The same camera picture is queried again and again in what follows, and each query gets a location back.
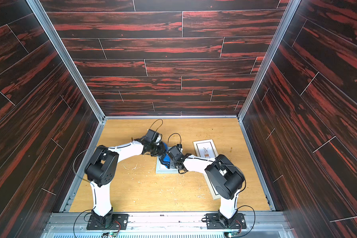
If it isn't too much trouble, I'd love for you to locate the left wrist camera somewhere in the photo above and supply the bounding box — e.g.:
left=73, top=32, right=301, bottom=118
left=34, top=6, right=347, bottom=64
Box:
left=144, top=129, right=162, bottom=144

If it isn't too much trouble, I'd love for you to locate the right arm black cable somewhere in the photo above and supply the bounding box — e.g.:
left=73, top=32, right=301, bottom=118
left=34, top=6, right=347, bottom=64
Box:
left=167, top=133, right=256, bottom=238

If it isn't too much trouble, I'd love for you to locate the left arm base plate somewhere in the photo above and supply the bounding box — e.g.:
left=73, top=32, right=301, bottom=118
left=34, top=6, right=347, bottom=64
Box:
left=86, top=212, right=129, bottom=231

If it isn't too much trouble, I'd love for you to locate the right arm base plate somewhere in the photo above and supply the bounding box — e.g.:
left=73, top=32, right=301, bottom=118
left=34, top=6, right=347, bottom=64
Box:
left=201, top=212, right=247, bottom=230

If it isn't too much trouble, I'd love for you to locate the aluminium front rail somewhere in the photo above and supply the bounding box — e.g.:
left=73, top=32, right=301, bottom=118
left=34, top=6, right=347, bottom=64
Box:
left=41, top=211, right=296, bottom=238

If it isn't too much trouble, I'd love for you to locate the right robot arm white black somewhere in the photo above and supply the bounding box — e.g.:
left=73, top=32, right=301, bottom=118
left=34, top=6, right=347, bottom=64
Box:
left=163, top=153, right=246, bottom=226

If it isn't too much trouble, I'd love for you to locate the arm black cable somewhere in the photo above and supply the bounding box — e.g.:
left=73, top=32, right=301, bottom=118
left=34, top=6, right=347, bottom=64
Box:
left=72, top=118, right=164, bottom=183
left=167, top=133, right=256, bottom=238

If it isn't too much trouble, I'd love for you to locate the blue microfiber cloth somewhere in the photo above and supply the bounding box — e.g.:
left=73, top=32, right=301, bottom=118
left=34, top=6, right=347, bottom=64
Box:
left=159, top=143, right=171, bottom=169

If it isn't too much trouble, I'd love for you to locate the light green picture frame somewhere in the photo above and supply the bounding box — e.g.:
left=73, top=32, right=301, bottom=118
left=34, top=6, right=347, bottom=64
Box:
left=156, top=156, right=178, bottom=174

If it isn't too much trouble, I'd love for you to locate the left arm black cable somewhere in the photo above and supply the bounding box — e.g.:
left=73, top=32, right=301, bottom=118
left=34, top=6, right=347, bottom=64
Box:
left=72, top=118, right=164, bottom=183

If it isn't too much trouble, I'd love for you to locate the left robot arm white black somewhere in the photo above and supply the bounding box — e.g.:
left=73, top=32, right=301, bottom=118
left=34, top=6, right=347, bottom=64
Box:
left=85, top=139, right=167, bottom=227

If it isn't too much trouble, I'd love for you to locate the cream picture frame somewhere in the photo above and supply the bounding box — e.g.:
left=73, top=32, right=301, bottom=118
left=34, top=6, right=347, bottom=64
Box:
left=193, top=139, right=219, bottom=158
left=204, top=173, right=221, bottom=200

